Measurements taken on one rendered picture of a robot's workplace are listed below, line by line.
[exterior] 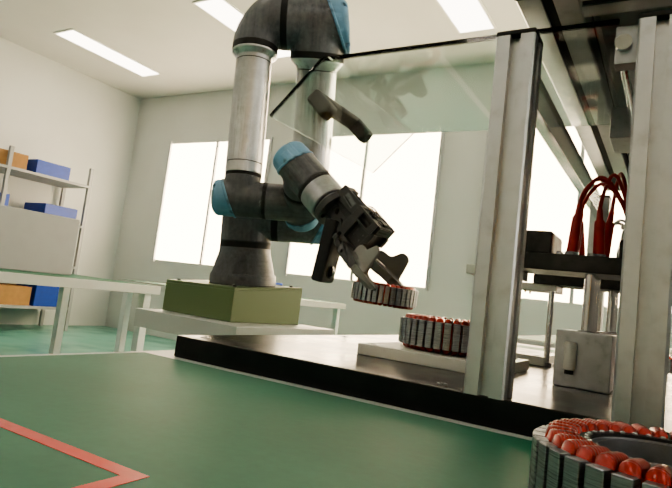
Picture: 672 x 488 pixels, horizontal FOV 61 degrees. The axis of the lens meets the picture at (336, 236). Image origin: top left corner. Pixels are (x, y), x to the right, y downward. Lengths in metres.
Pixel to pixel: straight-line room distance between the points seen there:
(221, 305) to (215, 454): 0.94
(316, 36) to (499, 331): 0.91
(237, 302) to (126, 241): 7.36
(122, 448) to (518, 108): 0.35
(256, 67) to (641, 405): 0.98
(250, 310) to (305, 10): 0.63
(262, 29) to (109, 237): 7.46
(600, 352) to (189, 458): 0.42
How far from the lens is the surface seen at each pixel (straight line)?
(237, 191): 1.15
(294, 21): 1.25
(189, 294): 1.30
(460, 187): 5.79
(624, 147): 0.70
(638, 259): 0.43
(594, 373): 0.60
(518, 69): 0.48
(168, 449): 0.30
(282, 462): 0.29
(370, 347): 0.62
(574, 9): 0.51
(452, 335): 0.62
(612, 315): 0.85
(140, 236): 8.33
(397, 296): 0.92
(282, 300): 1.31
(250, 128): 1.18
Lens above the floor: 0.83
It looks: 6 degrees up
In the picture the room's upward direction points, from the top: 7 degrees clockwise
